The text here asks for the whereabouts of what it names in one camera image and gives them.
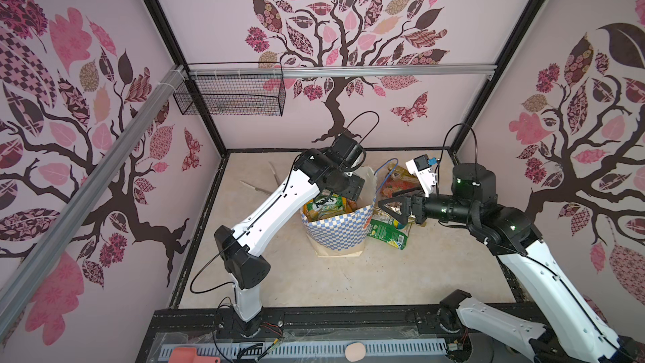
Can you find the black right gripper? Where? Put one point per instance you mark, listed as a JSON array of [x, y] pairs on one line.
[[416, 208]]

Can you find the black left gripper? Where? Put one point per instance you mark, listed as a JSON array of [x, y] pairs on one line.
[[351, 188]]

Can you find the green Fox's candy bag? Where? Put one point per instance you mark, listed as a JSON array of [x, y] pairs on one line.
[[390, 232]]

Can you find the colourful spring tea candy bag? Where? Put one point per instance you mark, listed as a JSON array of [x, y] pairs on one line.
[[328, 206]]

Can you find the red gold fruit candy bag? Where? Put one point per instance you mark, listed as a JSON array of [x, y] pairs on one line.
[[397, 182]]

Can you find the blue checkered paper bag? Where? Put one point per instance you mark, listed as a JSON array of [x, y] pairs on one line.
[[345, 235]]

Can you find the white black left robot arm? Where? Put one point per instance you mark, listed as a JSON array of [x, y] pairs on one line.
[[314, 171]]

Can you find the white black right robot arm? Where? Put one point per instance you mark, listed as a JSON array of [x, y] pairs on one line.
[[572, 332]]

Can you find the round beige sticker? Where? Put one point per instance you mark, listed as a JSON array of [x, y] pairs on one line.
[[355, 352]]

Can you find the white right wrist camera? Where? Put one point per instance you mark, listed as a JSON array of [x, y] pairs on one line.
[[424, 169]]

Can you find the aluminium rail back wall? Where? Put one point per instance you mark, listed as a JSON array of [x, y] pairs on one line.
[[342, 70]]

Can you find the black wire basket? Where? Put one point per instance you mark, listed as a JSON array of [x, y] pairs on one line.
[[233, 89]]

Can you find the slotted white cable duct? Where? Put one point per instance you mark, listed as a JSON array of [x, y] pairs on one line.
[[306, 351]]

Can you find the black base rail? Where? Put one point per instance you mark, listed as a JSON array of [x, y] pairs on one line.
[[358, 323]]

